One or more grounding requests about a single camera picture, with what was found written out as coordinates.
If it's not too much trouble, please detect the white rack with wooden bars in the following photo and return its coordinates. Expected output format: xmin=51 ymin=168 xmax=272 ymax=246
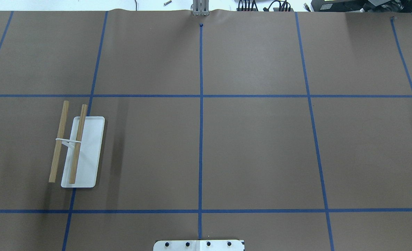
xmin=48 ymin=100 xmax=106 ymax=189

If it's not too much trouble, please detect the aluminium frame post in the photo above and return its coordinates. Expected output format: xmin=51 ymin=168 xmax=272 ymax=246
xmin=191 ymin=0 xmax=210 ymax=16

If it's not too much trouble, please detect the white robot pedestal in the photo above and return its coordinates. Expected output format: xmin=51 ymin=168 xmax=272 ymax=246
xmin=153 ymin=239 xmax=245 ymax=251

